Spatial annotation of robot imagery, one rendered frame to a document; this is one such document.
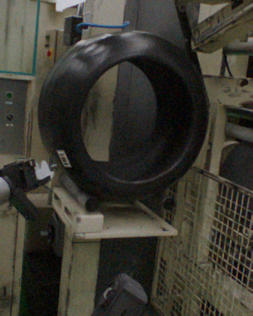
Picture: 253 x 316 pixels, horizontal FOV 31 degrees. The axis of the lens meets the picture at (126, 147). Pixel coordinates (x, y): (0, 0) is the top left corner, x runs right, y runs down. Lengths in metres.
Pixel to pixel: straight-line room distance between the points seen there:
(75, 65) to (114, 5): 0.47
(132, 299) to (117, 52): 1.11
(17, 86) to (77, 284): 0.90
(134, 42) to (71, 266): 0.98
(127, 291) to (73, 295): 1.63
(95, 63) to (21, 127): 0.81
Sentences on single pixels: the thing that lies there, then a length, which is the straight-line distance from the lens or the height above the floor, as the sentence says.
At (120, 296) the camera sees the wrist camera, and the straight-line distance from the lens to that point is 0.40.
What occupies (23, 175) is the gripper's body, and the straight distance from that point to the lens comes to 1.26.
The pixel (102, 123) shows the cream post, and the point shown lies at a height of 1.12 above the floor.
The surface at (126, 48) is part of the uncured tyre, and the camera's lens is 1.46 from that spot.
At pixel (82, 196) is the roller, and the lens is 1.53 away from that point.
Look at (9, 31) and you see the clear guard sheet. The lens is 2.10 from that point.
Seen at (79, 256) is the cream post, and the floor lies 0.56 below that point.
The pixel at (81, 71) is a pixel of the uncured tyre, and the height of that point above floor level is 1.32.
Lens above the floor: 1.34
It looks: 9 degrees down
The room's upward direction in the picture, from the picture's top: 6 degrees clockwise
